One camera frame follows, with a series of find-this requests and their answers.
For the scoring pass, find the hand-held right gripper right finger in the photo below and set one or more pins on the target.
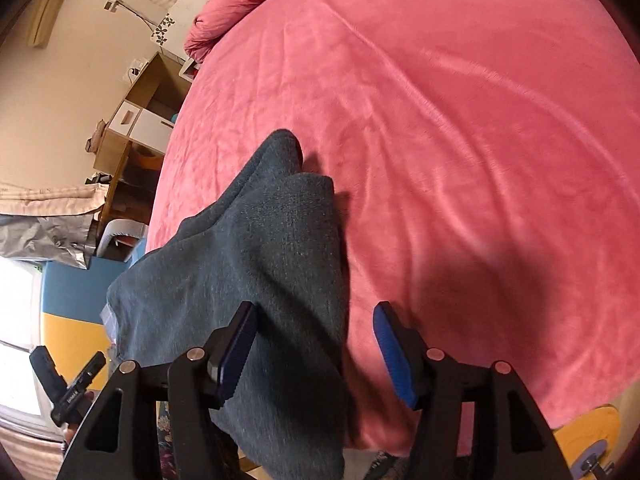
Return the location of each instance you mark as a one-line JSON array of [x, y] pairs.
[[395, 355]]

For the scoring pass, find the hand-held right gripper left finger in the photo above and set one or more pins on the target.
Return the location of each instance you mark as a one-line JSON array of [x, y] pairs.
[[237, 355]]

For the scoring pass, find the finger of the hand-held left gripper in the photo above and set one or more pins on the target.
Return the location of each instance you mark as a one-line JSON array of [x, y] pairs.
[[92, 370], [47, 370]]

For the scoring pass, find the dark blue knit pants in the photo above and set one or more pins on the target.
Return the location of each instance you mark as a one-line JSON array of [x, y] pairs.
[[250, 240]]

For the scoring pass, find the yellow sofa cushion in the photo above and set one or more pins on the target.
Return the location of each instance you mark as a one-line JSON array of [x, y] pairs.
[[70, 335]]

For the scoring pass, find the silver foil cloth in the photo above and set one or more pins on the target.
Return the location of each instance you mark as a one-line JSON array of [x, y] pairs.
[[40, 240]]

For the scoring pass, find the beige curtain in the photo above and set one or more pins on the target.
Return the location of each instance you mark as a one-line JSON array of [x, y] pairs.
[[45, 200]]

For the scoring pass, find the brown wooden cabinet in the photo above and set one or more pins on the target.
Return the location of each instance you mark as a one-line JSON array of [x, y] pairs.
[[125, 185]]

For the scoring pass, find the yellow round stool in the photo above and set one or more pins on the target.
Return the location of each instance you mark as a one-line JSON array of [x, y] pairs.
[[585, 425]]

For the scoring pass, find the pink fleece blanket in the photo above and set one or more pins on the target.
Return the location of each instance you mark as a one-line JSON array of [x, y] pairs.
[[450, 135]]

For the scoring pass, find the white cabinet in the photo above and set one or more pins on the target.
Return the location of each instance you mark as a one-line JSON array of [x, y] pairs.
[[145, 127]]

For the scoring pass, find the white flower print nightstand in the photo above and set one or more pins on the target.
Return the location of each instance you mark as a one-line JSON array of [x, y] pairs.
[[182, 15]]

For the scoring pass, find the red duvet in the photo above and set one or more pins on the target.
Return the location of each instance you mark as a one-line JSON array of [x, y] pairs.
[[225, 10]]

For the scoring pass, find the beige air conditioner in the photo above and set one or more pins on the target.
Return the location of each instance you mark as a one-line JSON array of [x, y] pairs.
[[50, 10]]

